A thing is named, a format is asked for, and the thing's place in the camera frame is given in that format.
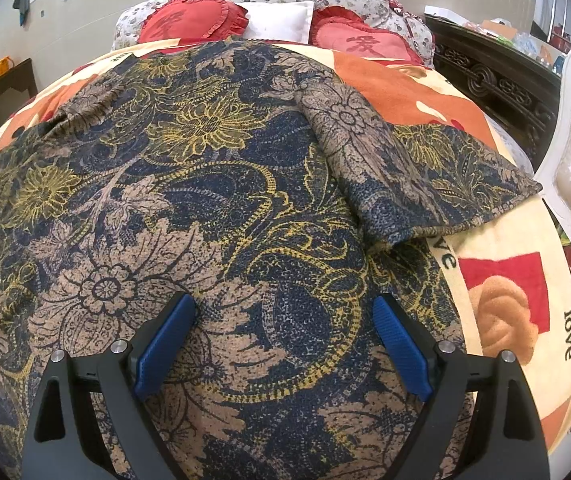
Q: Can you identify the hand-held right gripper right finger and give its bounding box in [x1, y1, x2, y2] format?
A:
[371, 294, 551, 480]

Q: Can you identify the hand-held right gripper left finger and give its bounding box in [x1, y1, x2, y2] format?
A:
[21, 291, 201, 480]

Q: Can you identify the dark floral patterned shirt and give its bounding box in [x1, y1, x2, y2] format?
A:
[0, 39, 543, 480]

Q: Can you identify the orange printed blanket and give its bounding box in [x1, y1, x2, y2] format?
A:
[0, 42, 571, 461]

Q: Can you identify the dark carved wooden cabinet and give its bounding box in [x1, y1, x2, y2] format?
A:
[424, 14, 571, 171]

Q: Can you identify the dark wooden table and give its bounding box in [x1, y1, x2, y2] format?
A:
[0, 57, 40, 146]

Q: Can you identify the red heart-shaped pillow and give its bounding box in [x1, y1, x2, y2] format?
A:
[138, 0, 251, 43]
[308, 7, 426, 66]

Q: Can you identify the pile of small packets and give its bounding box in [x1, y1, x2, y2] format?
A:
[475, 19, 566, 73]

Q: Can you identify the white cardboard box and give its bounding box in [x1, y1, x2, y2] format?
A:
[424, 5, 471, 25]

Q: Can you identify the white pillow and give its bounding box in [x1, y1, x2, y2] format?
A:
[238, 1, 315, 43]

